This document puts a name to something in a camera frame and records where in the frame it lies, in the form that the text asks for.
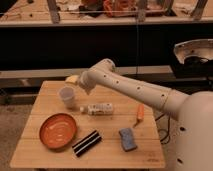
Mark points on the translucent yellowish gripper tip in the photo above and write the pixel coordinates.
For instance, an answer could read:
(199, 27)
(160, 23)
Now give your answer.
(72, 79)

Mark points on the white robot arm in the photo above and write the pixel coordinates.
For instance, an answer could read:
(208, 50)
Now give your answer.
(194, 113)

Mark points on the white robot base shell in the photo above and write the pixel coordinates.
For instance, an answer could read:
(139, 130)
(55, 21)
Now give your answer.
(202, 48)

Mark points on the white plastic bottle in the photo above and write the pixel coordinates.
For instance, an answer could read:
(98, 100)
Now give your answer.
(97, 109)

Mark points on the orange bowl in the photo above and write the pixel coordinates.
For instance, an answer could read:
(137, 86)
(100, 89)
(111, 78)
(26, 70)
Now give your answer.
(57, 131)

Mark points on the wooden folding table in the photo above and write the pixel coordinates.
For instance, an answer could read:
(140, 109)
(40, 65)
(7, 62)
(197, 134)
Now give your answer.
(109, 153)

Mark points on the black striped block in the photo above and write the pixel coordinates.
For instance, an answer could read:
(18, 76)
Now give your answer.
(86, 143)

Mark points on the blue sponge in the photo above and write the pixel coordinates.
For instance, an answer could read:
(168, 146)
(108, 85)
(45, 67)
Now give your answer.
(127, 139)

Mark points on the orange object on shelf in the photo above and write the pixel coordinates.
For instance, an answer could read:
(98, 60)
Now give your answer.
(119, 8)

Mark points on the long workbench shelf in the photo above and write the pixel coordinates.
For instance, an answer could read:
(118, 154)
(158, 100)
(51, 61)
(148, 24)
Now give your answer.
(38, 13)

